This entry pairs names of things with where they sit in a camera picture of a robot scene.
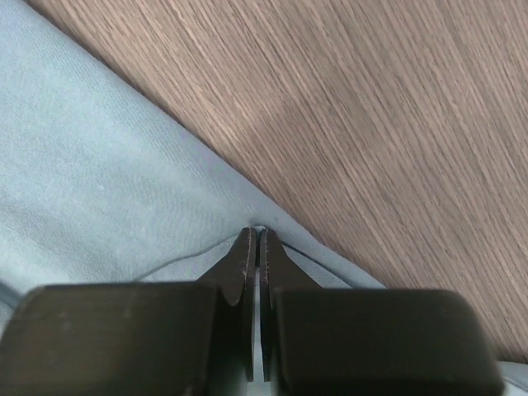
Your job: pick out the light blue t shirt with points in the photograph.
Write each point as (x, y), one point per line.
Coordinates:
(385, 141)

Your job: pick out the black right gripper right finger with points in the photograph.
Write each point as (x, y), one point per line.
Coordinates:
(321, 341)

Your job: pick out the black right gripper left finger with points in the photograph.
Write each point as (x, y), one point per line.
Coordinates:
(142, 338)

